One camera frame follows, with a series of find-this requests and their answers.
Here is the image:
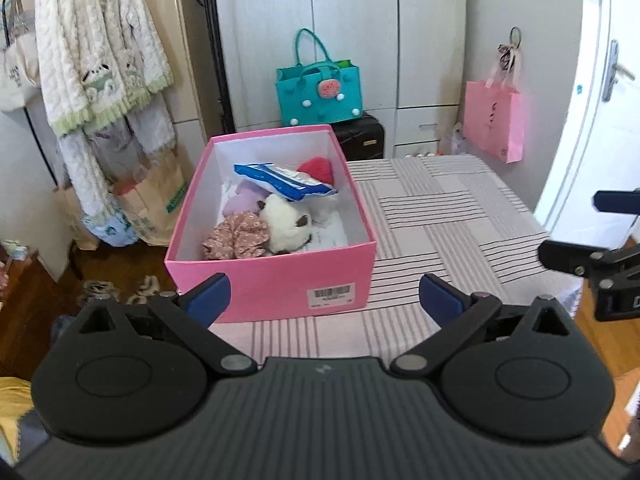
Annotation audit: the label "pink floral scrunchie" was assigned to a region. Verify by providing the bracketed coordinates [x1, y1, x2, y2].
[202, 211, 270, 260]

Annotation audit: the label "purple plush toy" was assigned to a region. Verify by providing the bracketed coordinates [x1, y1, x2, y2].
[222, 180, 270, 218]

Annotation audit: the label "white brown plush toy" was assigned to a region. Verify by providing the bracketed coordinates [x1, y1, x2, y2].
[257, 194, 312, 255]

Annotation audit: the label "blue snack packet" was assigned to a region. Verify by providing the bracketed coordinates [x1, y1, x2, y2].
[233, 162, 337, 202]

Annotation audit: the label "red strawberry plush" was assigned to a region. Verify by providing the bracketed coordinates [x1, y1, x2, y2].
[297, 157, 334, 186]

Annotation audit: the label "striped pink tablecloth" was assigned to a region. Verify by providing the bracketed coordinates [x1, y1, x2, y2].
[210, 155, 582, 362]

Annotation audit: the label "brown paper bag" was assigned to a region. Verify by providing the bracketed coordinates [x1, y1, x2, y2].
[113, 150, 188, 247]

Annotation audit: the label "pink cardboard box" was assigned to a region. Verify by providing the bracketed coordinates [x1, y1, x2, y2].
[165, 125, 376, 323]

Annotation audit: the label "pink paper bag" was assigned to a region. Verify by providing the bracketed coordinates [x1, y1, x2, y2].
[462, 44, 525, 164]

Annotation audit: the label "wooden nightstand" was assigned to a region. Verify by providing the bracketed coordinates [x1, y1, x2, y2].
[0, 252, 65, 380]

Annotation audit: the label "white fleece trousers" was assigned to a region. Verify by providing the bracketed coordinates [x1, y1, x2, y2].
[58, 93, 177, 223]

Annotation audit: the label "black suitcase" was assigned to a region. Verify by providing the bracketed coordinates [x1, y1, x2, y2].
[332, 113, 385, 162]

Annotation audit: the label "teal felt handbag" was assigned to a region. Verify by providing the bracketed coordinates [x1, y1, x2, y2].
[276, 28, 363, 127]

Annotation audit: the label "white wardrobe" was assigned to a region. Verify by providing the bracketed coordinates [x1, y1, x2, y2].
[210, 0, 466, 157]

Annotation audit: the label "white green fleece jacket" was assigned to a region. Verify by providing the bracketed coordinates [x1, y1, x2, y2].
[35, 0, 174, 138]

